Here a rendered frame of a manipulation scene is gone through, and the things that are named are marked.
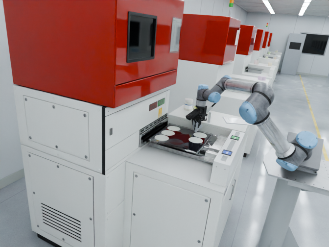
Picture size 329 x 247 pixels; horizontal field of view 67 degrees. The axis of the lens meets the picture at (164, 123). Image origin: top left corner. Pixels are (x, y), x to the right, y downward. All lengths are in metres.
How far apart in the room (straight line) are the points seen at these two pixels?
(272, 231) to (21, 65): 2.01
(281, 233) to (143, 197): 1.07
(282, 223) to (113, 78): 1.56
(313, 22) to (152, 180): 13.69
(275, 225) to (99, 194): 1.28
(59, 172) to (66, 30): 0.86
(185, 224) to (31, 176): 1.09
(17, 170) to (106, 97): 1.95
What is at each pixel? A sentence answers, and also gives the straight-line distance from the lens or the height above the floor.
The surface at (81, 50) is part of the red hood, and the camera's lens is 1.35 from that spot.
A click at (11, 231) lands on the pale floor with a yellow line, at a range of 2.51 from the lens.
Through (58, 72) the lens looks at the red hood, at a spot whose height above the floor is 1.35.
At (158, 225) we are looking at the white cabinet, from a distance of 1.75.
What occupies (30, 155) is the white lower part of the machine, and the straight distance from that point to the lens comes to 1.89.
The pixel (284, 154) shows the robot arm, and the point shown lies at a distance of 1.62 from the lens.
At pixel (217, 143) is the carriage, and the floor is 0.88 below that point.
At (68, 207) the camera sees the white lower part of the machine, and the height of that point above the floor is 0.47.
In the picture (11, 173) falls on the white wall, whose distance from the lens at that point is 3.04.
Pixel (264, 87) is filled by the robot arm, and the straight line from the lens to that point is 1.48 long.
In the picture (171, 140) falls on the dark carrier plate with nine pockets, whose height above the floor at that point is 0.90.
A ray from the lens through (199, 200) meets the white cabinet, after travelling 1.51.
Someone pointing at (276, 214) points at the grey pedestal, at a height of 0.45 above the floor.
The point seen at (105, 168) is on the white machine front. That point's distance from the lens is 1.46.
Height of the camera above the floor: 1.62
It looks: 21 degrees down
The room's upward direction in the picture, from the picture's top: 5 degrees clockwise
